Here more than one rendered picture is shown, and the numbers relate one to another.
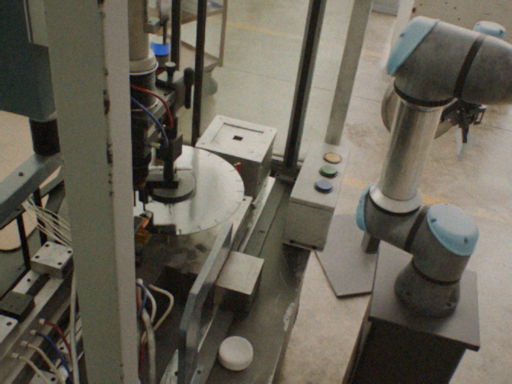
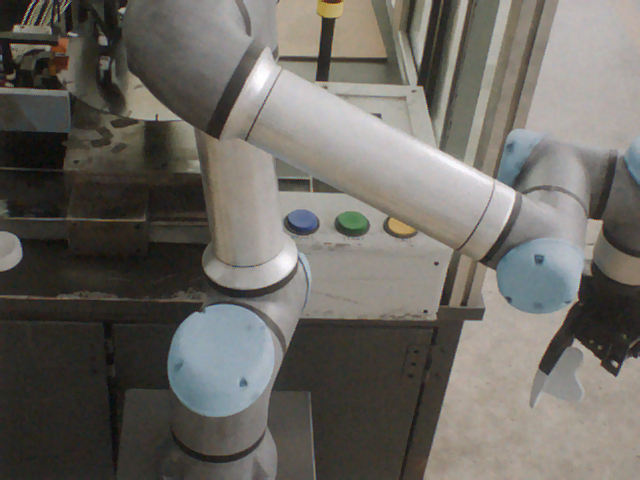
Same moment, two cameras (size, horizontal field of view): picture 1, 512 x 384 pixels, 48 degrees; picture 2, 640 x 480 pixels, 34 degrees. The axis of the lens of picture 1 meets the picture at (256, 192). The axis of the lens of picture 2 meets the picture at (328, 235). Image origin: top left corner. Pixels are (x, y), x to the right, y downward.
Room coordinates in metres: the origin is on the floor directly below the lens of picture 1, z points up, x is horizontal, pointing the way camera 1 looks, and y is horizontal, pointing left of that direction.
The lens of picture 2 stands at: (0.82, -1.22, 1.85)
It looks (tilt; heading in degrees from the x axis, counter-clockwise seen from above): 41 degrees down; 71
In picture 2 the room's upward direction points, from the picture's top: 7 degrees clockwise
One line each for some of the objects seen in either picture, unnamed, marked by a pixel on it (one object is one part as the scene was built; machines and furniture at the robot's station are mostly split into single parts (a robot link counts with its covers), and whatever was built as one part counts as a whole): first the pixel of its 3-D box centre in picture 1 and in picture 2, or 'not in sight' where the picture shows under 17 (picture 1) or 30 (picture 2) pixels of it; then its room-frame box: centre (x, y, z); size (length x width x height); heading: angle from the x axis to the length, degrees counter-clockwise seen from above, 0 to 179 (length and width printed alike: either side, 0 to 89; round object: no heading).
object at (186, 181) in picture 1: (169, 180); not in sight; (1.00, 0.19, 0.96); 0.11 x 0.11 x 0.03
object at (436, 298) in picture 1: (431, 277); (217, 441); (0.98, -0.44, 0.80); 0.15 x 0.15 x 0.10
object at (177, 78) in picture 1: (169, 113); not in sight; (0.93, 0.18, 1.17); 0.06 x 0.05 x 0.20; 160
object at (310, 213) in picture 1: (318, 193); (345, 257); (1.22, -0.16, 0.82); 0.28 x 0.11 x 0.15; 169
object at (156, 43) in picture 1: (160, 46); not in sight; (1.30, 0.28, 1.14); 0.05 x 0.04 x 0.03; 79
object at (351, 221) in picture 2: (328, 172); (352, 224); (1.22, -0.18, 0.90); 0.04 x 0.04 x 0.02
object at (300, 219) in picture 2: (323, 187); (302, 223); (1.15, -0.16, 0.90); 0.04 x 0.04 x 0.02
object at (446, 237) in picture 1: (443, 239); (222, 374); (0.99, -0.43, 0.91); 0.13 x 0.12 x 0.14; 61
